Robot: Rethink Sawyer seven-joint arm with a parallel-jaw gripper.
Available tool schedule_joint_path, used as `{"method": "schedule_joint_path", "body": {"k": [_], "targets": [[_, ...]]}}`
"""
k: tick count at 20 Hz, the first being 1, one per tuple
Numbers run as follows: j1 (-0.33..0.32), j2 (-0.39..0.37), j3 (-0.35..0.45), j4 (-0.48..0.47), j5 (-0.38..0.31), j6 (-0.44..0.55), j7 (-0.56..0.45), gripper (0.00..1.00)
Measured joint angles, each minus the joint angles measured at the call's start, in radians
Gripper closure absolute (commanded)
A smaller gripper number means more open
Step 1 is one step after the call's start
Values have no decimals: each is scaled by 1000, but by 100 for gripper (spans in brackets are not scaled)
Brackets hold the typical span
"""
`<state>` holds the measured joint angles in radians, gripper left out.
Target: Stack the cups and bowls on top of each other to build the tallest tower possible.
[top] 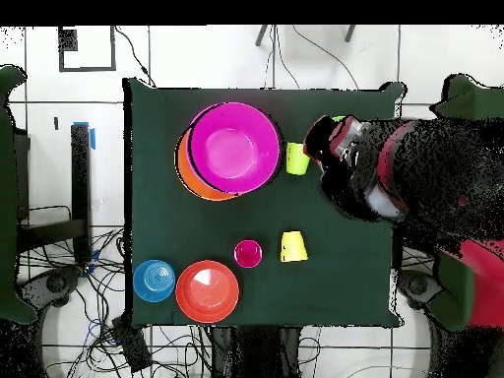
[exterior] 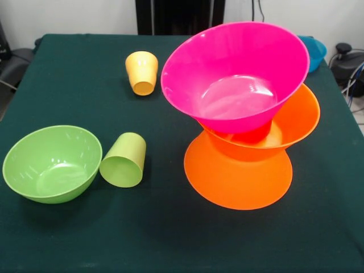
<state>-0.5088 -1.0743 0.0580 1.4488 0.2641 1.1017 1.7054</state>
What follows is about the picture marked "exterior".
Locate green plastic cup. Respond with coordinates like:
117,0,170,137
99,131,147,188

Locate red plastic cup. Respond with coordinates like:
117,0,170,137
231,121,273,143

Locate orange plastic bowl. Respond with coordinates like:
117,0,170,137
184,129,293,211
197,83,321,163

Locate yellow plastic cup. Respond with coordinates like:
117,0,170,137
125,51,159,96

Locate pink plastic bowl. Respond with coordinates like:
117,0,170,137
160,21,311,134

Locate green plastic bowl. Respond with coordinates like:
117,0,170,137
2,125,104,204

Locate dark green table cloth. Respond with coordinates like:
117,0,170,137
0,33,364,273

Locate black cabinet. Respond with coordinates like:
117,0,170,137
135,0,226,36

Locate blue plastic bowl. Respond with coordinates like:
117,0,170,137
297,35,328,73

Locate black equipment box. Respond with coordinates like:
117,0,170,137
0,19,13,60

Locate black hanging cable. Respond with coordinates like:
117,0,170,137
251,0,266,23

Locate tangled floor cables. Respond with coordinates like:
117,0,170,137
340,61,364,126

